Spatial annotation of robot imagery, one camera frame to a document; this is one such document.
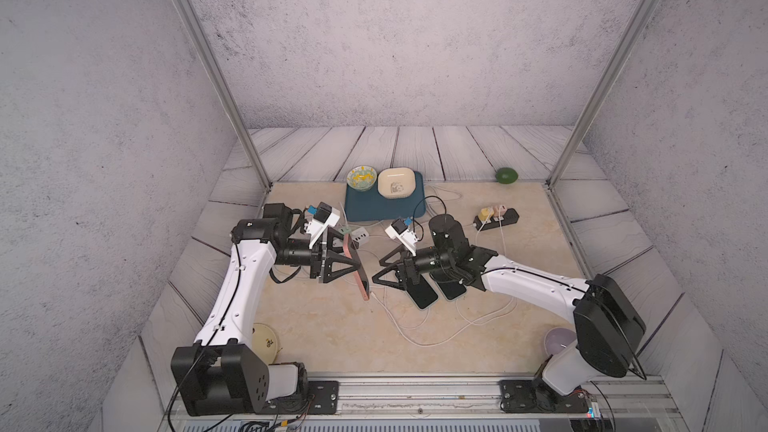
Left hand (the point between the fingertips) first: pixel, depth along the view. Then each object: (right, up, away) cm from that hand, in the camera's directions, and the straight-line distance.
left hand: (357, 256), depth 67 cm
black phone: (+17, -15, +24) cm, 33 cm away
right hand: (+5, -5, +4) cm, 8 cm away
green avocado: (+52, +23, +52) cm, 77 cm away
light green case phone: (+25, -14, +24) cm, 38 cm away
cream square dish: (+9, +20, +51) cm, 55 cm away
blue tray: (-1, +11, +48) cm, 49 cm away
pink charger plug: (+45, +9, +38) cm, 59 cm away
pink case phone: (-1, +1, +2) cm, 2 cm away
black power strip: (+50, +7, +41) cm, 65 cm away
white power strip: (-3, +1, +35) cm, 35 cm away
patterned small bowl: (-5, +22, +52) cm, 56 cm away
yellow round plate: (-27, -26, +16) cm, 41 cm away
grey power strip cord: (+28, +13, +50) cm, 58 cm away
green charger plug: (-7, +3, +30) cm, 31 cm away
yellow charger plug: (+39, +8, +36) cm, 54 cm away
